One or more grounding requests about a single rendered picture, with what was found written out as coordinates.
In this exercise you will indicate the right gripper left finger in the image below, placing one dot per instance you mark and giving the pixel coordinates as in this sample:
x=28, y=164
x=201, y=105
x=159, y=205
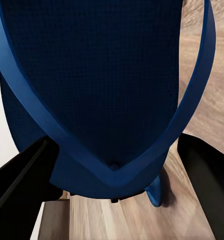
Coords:
x=23, y=184

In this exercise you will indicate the bench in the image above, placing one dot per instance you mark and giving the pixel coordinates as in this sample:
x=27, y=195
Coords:
x=55, y=220

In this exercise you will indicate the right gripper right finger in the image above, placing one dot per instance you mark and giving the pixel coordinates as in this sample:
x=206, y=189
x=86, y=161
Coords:
x=205, y=168

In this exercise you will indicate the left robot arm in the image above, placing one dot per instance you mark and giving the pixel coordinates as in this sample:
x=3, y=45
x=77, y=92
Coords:
x=53, y=193

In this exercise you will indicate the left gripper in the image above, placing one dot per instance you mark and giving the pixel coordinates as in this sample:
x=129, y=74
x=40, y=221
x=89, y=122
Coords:
x=115, y=200

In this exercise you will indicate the sandal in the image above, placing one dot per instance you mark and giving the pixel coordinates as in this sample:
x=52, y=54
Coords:
x=155, y=191
x=101, y=79

